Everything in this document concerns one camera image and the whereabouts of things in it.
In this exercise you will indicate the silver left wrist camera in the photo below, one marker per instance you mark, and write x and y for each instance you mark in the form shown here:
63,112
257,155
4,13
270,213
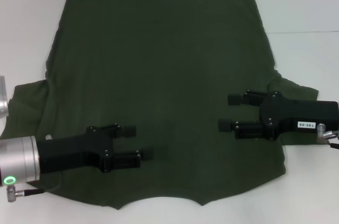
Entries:
3,99

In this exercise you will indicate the dark green shirt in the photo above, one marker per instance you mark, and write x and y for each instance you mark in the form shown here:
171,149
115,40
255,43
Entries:
164,62

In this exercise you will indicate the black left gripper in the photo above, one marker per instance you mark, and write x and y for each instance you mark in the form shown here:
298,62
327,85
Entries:
71,150

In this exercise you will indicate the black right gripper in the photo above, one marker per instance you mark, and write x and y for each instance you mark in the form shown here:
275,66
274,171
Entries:
299,115

